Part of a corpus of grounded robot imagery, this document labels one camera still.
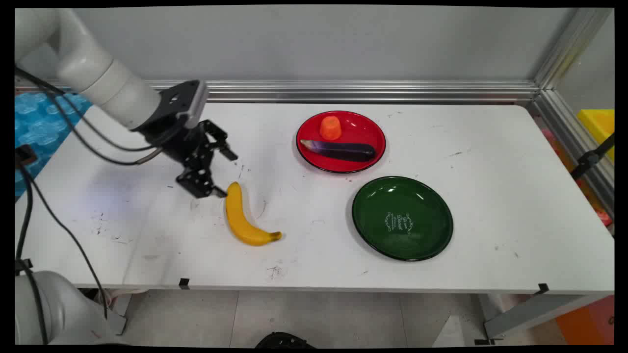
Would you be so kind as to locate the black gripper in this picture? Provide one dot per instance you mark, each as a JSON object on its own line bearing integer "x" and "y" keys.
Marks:
{"x": 179, "y": 142}

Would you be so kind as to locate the purple toy eggplant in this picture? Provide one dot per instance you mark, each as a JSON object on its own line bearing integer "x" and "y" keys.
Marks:
{"x": 343, "y": 150}

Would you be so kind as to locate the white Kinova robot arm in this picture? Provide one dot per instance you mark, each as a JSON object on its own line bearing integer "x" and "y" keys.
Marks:
{"x": 88, "y": 68}

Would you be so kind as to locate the yellow banana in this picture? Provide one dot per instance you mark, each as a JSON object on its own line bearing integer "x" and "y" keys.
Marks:
{"x": 239, "y": 215}

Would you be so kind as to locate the black table edge clip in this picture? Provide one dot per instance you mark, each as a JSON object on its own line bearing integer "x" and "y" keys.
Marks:
{"x": 542, "y": 288}
{"x": 184, "y": 283}

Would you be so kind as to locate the orange toy carrot piece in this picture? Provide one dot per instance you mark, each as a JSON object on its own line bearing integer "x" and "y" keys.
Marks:
{"x": 330, "y": 128}

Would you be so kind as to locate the red plate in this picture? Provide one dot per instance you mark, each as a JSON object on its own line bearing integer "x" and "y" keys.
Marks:
{"x": 353, "y": 132}

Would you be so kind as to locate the blue bubble wrap sheet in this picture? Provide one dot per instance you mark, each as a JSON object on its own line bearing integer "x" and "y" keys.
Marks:
{"x": 37, "y": 127}

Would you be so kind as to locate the black round floor object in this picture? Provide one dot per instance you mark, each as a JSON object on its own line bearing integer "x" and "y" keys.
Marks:
{"x": 282, "y": 340}

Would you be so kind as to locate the green plate with white print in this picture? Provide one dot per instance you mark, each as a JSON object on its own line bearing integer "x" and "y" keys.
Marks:
{"x": 402, "y": 218}

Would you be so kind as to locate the grey table leg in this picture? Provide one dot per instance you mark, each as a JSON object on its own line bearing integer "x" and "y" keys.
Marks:
{"x": 530, "y": 314}

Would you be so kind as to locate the yellow plastic box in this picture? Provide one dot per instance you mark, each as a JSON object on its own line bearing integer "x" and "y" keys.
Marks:
{"x": 599, "y": 125}

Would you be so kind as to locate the red plastic item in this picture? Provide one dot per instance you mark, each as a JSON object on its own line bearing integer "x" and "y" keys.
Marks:
{"x": 602, "y": 215}

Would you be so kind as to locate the orange box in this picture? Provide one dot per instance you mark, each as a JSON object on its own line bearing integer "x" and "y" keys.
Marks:
{"x": 586, "y": 323}

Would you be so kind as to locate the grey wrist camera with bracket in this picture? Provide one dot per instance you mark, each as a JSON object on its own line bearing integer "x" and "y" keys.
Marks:
{"x": 189, "y": 100}

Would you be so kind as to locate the aluminium frame side rail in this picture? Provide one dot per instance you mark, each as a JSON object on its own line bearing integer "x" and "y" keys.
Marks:
{"x": 569, "y": 142}

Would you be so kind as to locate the aluminium frame post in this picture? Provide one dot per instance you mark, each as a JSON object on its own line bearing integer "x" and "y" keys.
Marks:
{"x": 571, "y": 46}

